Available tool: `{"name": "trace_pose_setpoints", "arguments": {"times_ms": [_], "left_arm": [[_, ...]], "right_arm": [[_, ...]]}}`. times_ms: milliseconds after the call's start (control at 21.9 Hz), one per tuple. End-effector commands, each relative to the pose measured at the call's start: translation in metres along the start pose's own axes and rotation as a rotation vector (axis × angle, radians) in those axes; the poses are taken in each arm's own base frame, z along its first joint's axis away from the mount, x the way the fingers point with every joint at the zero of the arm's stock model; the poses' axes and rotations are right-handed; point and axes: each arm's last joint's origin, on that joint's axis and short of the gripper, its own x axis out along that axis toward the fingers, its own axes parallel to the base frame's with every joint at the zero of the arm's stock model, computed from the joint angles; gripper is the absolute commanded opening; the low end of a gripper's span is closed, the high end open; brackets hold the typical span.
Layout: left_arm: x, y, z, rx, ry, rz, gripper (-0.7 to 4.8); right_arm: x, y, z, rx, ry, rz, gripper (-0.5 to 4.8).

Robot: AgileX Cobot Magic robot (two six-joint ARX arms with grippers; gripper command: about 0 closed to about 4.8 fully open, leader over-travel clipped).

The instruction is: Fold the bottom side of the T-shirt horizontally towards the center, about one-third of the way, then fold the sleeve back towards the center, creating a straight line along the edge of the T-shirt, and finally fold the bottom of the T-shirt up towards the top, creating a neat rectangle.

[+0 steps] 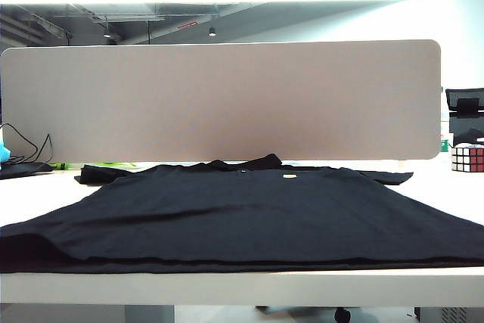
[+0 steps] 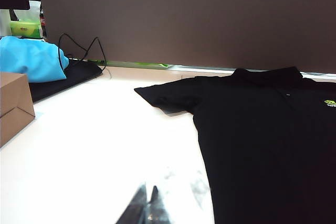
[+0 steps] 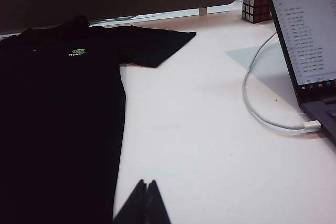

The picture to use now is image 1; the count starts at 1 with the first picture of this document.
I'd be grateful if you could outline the black mesh office chair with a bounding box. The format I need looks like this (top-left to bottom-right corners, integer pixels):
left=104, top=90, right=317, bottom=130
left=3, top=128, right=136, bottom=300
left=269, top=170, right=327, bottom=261
left=445, top=87, right=484, bottom=146

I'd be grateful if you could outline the grey vented cabinet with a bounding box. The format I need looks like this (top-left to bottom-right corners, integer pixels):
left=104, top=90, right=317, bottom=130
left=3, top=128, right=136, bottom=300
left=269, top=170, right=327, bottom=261
left=414, top=306, right=484, bottom=323

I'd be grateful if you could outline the black polo T-shirt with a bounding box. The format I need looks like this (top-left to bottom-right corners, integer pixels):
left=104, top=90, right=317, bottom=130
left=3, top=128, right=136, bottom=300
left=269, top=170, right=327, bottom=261
left=0, top=153, right=484, bottom=275

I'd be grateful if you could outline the thin black desk cable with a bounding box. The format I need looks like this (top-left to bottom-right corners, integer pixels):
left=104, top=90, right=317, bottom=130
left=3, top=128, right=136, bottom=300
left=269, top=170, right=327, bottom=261
left=0, top=122, right=54, bottom=163

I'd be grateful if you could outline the Rubik's cube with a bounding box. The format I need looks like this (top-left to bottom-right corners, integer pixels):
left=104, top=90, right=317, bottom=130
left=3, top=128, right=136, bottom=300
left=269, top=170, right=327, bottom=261
left=450, top=142, right=484, bottom=173

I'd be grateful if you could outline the black flat pad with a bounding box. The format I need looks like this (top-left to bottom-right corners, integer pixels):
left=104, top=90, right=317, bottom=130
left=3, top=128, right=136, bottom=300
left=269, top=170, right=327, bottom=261
left=0, top=161, right=53, bottom=181

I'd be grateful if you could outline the beige desk divider panel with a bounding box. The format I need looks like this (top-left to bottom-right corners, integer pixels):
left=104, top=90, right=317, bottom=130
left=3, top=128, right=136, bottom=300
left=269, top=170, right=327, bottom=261
left=0, top=39, right=442, bottom=163

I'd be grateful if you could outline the green paper sheet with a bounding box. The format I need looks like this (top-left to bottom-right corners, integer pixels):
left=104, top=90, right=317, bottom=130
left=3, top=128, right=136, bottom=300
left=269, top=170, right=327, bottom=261
left=94, top=160, right=139, bottom=170

